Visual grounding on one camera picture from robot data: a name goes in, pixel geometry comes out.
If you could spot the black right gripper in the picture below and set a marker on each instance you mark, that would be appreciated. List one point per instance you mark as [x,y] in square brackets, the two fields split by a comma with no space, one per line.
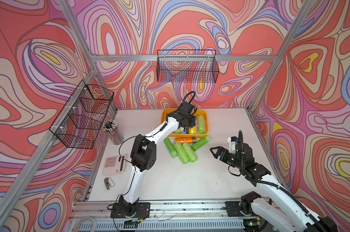
[224,153]

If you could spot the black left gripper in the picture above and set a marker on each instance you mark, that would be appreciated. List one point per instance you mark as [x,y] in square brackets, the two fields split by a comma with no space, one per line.
[193,123]

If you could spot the light green roll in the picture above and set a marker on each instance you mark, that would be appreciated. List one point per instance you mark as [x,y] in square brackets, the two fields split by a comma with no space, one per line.
[189,152]
[181,153]
[178,130]
[201,126]

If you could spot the green yellow trash bag roll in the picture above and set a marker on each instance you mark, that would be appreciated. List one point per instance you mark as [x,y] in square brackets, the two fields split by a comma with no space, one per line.
[192,130]

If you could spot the orange plastic storage box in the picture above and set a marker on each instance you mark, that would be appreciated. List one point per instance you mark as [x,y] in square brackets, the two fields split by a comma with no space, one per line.
[199,112]

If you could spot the green roll with label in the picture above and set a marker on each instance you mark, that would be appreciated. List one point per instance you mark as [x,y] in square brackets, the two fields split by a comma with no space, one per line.
[203,141]

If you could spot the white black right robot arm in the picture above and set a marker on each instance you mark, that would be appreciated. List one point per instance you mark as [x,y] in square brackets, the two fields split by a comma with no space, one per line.
[291,216]

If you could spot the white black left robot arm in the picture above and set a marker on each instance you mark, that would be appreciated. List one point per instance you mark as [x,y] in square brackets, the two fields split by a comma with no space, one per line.
[143,155]

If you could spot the green trash bag roll left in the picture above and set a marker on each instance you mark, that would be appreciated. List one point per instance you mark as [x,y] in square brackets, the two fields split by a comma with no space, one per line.
[170,147]

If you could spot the cup of pens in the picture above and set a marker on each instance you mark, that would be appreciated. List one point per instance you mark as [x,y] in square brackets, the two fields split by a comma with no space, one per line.
[112,129]

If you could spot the pink calculator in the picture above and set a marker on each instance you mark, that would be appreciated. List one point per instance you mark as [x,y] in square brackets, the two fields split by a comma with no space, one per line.
[113,165]

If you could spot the small grey stapler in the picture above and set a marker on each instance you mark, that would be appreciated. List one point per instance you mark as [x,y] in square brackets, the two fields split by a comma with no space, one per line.
[108,183]

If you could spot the black wire basket back wall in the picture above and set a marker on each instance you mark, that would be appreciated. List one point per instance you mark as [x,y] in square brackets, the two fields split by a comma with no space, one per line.
[187,66]

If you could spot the black wire basket wall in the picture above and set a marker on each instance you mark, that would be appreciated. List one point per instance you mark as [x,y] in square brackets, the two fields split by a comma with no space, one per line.
[82,116]
[187,66]

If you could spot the black wire basket left wall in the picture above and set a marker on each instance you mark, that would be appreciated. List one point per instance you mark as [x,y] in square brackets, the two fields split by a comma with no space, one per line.
[82,116]

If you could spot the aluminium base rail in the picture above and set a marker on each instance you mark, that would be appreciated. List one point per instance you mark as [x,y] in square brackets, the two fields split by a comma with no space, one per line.
[167,210]

